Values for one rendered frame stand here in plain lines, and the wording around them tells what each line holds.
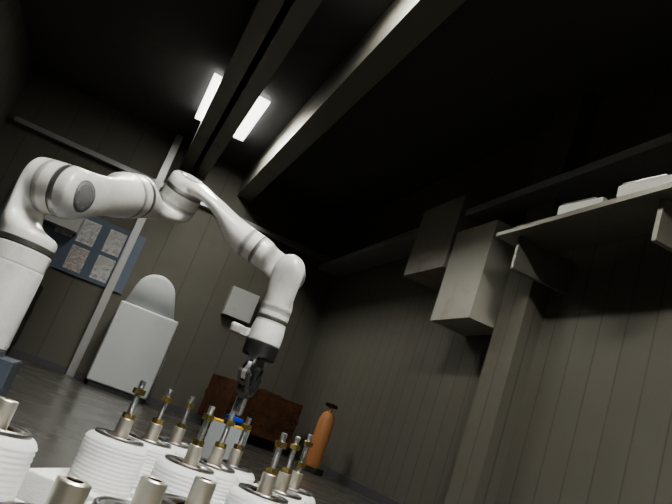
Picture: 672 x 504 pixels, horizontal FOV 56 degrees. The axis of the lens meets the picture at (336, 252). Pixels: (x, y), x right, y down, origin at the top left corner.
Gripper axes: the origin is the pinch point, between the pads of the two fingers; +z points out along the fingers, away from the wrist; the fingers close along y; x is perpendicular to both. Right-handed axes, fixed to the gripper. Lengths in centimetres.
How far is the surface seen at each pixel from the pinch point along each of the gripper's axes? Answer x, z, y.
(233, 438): -2.3, 6.3, -3.6
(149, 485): -19, 7, -86
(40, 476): 9, 17, -49
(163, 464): -5.2, 10.7, -44.9
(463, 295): -39, -125, 321
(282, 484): -19.6, 8.8, -30.1
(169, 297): 273, -83, 545
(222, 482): -10.9, 11.5, -32.4
